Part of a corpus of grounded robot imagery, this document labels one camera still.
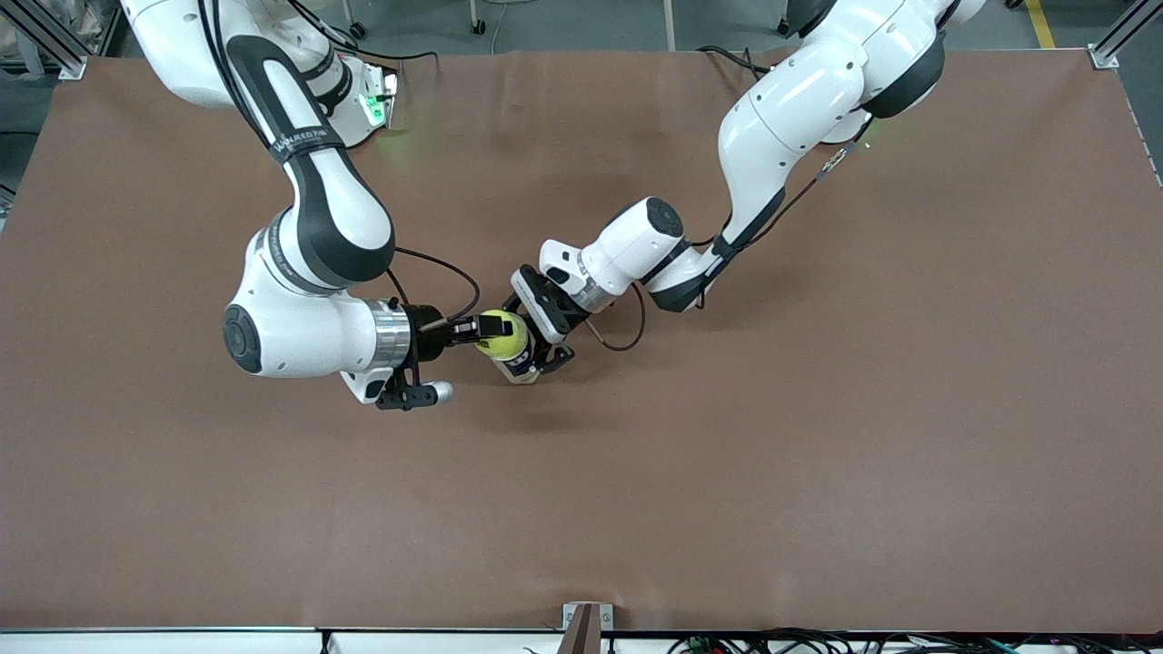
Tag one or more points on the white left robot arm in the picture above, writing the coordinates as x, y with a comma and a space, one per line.
781, 118

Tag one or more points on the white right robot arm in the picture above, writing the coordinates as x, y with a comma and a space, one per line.
300, 336

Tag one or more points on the clear tennis ball can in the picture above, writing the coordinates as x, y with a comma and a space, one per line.
524, 369

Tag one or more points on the yellow tennis ball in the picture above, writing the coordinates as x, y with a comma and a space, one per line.
504, 338

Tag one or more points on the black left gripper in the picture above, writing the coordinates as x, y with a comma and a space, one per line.
565, 319

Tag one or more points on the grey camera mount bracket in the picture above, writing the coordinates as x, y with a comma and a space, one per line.
586, 627

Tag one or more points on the aluminium frame post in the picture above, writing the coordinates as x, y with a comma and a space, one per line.
1102, 56
64, 59

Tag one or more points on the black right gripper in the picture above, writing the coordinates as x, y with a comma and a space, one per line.
430, 333

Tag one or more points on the grey metal pole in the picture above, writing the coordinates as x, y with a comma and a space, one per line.
668, 23

